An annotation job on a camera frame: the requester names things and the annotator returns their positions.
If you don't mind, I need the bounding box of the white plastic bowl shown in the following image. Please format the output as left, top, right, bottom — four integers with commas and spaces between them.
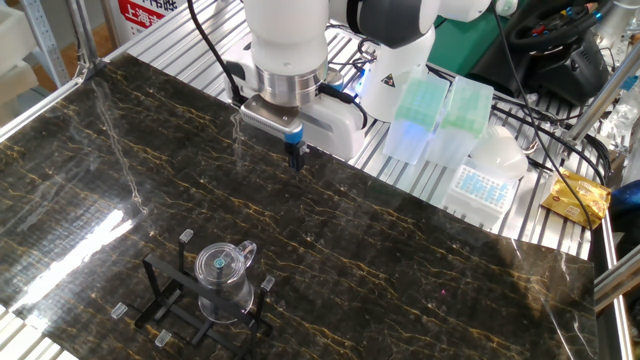
469, 124, 530, 182

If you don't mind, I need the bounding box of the blue pipette tip box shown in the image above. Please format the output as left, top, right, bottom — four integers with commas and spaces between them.
442, 163, 519, 230

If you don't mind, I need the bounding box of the aluminium frame post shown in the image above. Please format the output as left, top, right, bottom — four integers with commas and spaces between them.
563, 43, 640, 147
66, 0, 103, 70

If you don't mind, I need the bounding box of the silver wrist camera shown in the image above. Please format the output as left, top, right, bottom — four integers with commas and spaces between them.
239, 93, 305, 146

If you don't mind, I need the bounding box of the black wire cup rack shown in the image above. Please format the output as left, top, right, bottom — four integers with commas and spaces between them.
110, 228, 277, 360

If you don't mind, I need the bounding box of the green pipette tip box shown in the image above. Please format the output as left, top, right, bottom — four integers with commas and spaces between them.
382, 67, 451, 166
424, 74, 495, 171

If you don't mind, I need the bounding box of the red and white sign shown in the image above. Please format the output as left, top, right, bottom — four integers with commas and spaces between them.
116, 0, 175, 44

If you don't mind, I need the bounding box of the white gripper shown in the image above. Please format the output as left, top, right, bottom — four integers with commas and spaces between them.
222, 55, 369, 173

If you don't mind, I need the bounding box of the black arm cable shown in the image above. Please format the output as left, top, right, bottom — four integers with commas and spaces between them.
186, 0, 249, 108

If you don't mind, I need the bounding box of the thin black cable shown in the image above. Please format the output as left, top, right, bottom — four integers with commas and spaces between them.
491, 0, 597, 232

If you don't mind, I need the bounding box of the dark marble pattern mat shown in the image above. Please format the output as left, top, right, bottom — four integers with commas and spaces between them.
0, 52, 600, 360

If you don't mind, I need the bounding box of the green cutting mat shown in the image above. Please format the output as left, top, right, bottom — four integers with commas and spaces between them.
427, 13, 507, 77

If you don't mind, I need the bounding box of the perforated metal post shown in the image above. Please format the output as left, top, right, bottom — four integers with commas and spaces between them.
19, 0, 72, 90

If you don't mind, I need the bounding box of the gold foil snack packet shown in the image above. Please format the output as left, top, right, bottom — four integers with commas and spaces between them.
540, 168, 612, 230

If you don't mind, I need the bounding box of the black steering wheel controller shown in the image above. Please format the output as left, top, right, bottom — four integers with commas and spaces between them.
469, 0, 612, 107

